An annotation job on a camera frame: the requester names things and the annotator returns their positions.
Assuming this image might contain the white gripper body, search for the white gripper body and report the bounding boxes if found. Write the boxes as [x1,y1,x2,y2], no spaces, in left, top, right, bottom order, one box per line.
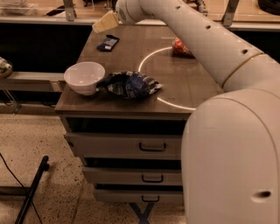
[115,0,148,25]

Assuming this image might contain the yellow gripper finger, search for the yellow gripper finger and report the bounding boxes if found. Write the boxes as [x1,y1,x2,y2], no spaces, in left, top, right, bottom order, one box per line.
[92,10,119,33]

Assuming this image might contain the blue rxbar blueberry bar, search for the blue rxbar blueberry bar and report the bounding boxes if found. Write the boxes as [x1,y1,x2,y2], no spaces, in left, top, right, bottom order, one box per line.
[96,35,120,52]

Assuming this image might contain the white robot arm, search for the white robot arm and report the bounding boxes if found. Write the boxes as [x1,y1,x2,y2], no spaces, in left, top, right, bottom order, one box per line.
[93,0,280,224]

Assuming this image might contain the white bowl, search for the white bowl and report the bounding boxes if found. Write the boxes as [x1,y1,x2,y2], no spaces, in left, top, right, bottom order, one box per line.
[64,61,105,95]

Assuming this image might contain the orange soda can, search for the orange soda can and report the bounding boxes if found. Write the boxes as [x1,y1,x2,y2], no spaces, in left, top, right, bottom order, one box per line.
[172,38,193,57]

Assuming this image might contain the crumpled blue chip bag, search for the crumpled blue chip bag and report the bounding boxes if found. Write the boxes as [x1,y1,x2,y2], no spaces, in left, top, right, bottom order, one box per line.
[96,71,162,99]

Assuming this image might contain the plate with items at left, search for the plate with items at left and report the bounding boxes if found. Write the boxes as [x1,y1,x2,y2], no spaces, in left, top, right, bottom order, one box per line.
[0,57,13,79]

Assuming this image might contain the top grey drawer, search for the top grey drawer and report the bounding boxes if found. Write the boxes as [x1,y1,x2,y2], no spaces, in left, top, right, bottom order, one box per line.
[65,133,182,160]

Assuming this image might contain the grey drawer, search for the grey drawer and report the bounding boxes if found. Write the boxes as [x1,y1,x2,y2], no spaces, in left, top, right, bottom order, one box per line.
[82,167,182,186]
[65,133,182,160]
[93,190,184,204]

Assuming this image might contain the middle grey drawer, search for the middle grey drawer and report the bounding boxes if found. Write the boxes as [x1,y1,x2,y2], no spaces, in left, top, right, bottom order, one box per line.
[82,167,182,186]

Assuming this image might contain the black pole on floor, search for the black pole on floor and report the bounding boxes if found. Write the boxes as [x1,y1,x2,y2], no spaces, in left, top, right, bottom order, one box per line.
[15,156,50,224]

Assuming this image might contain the bottom grey drawer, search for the bottom grey drawer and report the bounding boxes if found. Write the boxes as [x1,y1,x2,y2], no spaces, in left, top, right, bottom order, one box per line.
[93,190,184,204]

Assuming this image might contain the grey metal rail shelf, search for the grey metal rail shelf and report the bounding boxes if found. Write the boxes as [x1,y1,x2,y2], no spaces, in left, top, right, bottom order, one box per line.
[0,72,66,92]

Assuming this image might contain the black floor cable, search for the black floor cable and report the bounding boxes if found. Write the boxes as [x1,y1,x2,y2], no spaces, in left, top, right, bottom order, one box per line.
[0,150,44,224]

